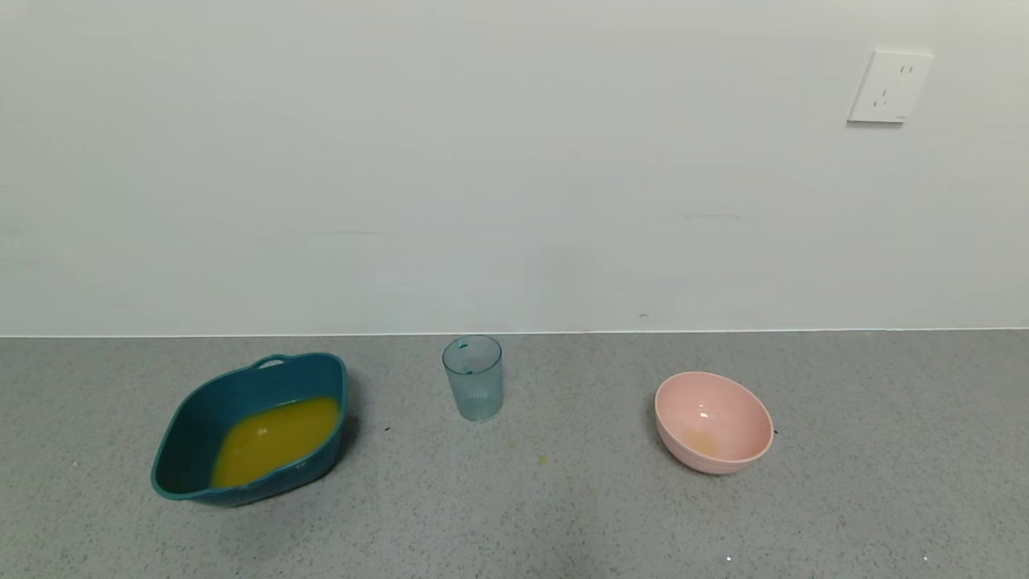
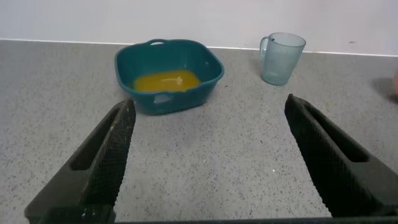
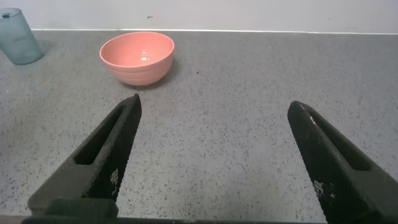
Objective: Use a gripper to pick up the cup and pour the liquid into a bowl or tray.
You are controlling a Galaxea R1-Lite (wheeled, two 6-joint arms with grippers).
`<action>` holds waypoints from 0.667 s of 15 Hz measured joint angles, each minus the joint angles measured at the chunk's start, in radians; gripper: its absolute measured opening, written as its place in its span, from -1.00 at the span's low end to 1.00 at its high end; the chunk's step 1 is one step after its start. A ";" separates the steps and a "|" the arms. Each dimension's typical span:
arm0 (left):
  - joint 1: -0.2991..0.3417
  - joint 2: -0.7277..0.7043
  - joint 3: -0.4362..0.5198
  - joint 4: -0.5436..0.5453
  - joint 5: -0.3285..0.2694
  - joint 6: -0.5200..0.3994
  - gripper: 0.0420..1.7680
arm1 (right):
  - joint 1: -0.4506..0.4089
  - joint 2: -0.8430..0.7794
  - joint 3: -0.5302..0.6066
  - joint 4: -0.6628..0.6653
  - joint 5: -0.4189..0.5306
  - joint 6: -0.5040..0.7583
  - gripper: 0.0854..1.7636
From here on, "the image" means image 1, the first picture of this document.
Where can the orange juice liquid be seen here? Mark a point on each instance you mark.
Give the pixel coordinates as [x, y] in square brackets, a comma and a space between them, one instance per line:
[277, 438]

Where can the pink bowl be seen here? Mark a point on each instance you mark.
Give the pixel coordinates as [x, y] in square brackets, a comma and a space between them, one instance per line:
[711, 422]

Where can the teal plastic basin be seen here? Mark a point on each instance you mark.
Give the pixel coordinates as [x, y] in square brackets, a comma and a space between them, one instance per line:
[241, 386]

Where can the white wall socket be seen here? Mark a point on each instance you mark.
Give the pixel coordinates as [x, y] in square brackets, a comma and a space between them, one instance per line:
[891, 87]

